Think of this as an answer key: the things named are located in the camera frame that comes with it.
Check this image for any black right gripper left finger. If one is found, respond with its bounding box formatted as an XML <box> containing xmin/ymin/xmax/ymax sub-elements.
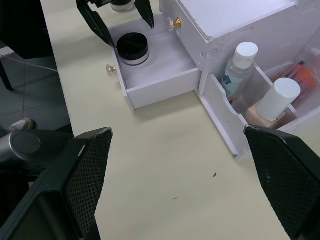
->
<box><xmin>0</xmin><ymin>126</ymin><xmax>114</xmax><ymax>240</ymax></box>

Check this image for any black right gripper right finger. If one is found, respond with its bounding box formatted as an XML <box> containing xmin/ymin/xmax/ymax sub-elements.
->
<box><xmin>243</xmin><ymin>124</ymin><xmax>320</xmax><ymax>240</ymax></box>

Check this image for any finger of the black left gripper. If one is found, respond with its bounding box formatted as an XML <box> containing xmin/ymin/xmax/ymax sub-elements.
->
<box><xmin>134</xmin><ymin>0</ymin><xmax>155</xmax><ymax>30</ymax></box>
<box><xmin>76</xmin><ymin>0</ymin><xmax>117</xmax><ymax>49</ymax></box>

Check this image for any black lid round compact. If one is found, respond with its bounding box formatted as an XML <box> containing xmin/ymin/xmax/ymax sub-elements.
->
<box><xmin>110</xmin><ymin>0</ymin><xmax>136</xmax><ymax>12</ymax></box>
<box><xmin>116</xmin><ymin>32</ymin><xmax>151</xmax><ymax>67</ymax></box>

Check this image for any white drawer with crystal knob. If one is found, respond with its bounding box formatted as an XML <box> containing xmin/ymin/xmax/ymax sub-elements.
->
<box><xmin>106</xmin><ymin>17</ymin><xmax>202</xmax><ymax>112</ymax></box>
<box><xmin>161</xmin><ymin>0</ymin><xmax>209</xmax><ymax>69</ymax></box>

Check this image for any white wooden makeup organizer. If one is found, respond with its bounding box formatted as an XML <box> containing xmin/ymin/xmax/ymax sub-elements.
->
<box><xmin>159</xmin><ymin>0</ymin><xmax>320</xmax><ymax>163</ymax></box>

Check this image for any orange brush set in pouch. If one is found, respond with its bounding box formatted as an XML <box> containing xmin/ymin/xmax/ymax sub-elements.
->
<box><xmin>276</xmin><ymin>60</ymin><xmax>319</xmax><ymax>102</ymax></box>

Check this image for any silver robot body joint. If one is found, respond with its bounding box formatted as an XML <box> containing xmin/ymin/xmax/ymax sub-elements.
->
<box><xmin>0</xmin><ymin>129</ymin><xmax>42</xmax><ymax>164</ymax></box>

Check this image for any white sneaker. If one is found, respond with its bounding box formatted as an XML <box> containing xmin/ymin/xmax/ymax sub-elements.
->
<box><xmin>10</xmin><ymin>117</ymin><xmax>35</xmax><ymax>132</ymax></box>

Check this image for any beige bottle with white cap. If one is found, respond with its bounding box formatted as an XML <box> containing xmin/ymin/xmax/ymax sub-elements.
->
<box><xmin>244</xmin><ymin>77</ymin><xmax>302</xmax><ymax>130</ymax></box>

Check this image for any clear bottle with white cap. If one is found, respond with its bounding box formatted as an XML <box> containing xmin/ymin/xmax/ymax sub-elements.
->
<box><xmin>221</xmin><ymin>41</ymin><xmax>259</xmax><ymax>106</ymax></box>

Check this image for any thin white cable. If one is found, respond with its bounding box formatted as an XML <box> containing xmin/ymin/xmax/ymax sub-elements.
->
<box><xmin>0</xmin><ymin>54</ymin><xmax>59</xmax><ymax>73</ymax></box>

